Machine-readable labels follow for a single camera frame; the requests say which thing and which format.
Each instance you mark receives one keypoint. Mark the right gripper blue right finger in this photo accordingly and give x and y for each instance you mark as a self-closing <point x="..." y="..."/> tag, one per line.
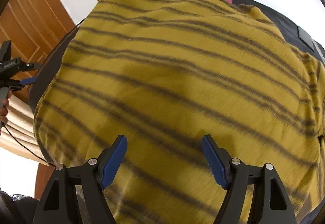
<point x="270" y="201"/>

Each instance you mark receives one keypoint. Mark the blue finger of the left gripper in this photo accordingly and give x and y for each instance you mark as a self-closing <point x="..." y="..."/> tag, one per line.
<point x="28" y="81"/>

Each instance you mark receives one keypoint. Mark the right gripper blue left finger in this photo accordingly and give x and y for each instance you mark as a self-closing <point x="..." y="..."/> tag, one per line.
<point x="59" y="204"/>

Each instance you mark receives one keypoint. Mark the yellow brown striped sweater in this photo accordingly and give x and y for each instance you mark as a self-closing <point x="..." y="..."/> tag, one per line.
<point x="164" y="73"/>

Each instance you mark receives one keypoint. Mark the person's left hand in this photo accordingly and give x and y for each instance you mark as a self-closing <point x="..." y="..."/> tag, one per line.
<point x="4" y="109"/>

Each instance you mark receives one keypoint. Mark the dark storage bag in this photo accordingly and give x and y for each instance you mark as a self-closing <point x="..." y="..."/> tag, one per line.
<point x="51" y="65"/>

